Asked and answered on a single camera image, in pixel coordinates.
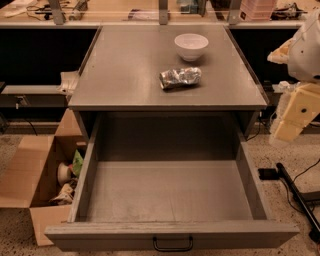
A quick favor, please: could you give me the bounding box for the brown cardboard box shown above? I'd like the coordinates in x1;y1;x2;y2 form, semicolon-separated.
0;110;87;246

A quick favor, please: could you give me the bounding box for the pink plastic crate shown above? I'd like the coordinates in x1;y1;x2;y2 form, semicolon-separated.
239;0;277;21

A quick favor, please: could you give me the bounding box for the crumpled paper bag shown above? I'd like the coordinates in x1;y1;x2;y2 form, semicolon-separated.
49;183;74;205

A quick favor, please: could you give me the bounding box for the white ceramic bowl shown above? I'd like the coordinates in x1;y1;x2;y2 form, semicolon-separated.
174;33;209;62

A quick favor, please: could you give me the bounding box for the open grey top drawer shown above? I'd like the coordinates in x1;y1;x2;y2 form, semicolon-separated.
45;113;299;251

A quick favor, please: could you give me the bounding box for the black drawer handle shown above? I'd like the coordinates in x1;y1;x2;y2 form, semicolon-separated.
152;236;194;253

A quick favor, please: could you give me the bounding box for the grey cabinet with top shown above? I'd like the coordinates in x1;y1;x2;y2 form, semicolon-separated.
67;24;270;144

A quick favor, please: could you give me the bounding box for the black small floor box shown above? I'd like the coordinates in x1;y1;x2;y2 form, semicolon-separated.
258;168;279;180

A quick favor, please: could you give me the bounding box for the black stand base bar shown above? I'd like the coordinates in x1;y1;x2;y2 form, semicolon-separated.
276;163;320;244

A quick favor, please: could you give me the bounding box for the white cup in box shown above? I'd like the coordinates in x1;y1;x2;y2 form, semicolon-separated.
57;162;71;186

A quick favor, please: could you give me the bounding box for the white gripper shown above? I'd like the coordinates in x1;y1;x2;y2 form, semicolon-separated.
267;9;320;143

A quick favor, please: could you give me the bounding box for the green snack bag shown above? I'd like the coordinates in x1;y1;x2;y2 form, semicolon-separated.
72;150;83;177

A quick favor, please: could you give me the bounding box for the silver red bull can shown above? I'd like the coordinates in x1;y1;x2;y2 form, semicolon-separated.
159;67;202;90

